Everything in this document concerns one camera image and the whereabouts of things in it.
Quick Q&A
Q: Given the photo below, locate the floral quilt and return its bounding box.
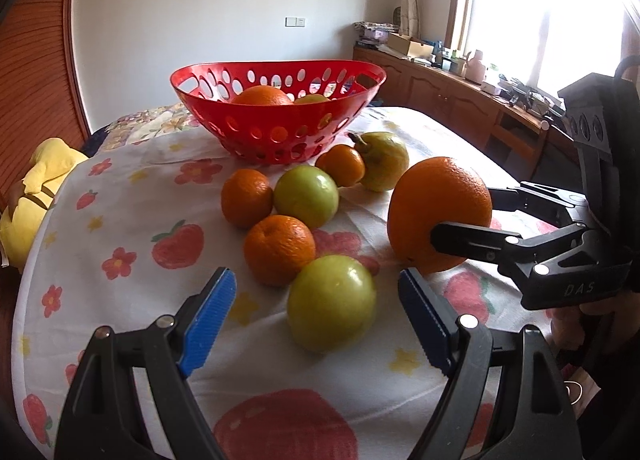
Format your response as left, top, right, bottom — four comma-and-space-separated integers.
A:
102, 104, 203, 147

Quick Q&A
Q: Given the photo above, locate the yellow plush toy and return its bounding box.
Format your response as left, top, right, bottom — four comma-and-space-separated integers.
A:
0, 137, 90, 268

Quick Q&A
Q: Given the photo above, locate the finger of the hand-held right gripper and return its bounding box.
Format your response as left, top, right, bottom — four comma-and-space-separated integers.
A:
430, 221, 591, 265
489, 182, 588, 227

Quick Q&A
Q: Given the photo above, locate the red perforated plastic basket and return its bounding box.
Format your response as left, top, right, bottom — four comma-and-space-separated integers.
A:
169, 58, 387, 165

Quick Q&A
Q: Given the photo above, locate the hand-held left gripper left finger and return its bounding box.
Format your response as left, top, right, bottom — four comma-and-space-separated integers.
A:
54, 267, 237, 460

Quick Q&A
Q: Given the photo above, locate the small tangerine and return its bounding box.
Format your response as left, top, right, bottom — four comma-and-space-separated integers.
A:
315, 144, 366, 188

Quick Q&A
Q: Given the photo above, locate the wooden cabinet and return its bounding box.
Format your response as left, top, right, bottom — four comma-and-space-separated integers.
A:
352, 47, 576, 185

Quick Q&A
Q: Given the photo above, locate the person's right hand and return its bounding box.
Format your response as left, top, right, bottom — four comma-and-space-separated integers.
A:
550, 302, 586, 361

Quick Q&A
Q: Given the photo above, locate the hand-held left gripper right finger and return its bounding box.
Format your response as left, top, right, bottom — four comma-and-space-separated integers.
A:
398, 267, 586, 460

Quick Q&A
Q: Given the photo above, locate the large orange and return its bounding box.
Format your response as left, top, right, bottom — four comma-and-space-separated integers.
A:
386, 156, 493, 275
232, 84, 295, 106

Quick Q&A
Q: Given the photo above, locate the yellow-green pear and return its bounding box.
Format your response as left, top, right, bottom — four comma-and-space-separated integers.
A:
348, 131, 410, 192

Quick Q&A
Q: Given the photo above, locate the cardboard box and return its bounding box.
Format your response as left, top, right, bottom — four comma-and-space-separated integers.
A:
387, 32, 435, 60

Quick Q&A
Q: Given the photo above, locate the dark blue blanket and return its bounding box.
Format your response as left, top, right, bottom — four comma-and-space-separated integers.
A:
82, 124, 113, 155

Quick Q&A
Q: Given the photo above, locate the wooden wardrobe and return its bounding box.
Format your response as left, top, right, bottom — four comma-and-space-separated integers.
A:
0, 0, 93, 201

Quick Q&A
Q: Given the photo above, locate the window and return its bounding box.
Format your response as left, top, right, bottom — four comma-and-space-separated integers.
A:
447, 0, 636, 90

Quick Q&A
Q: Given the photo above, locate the strawberry print tablecloth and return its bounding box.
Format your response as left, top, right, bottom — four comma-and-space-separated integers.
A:
11, 104, 601, 460

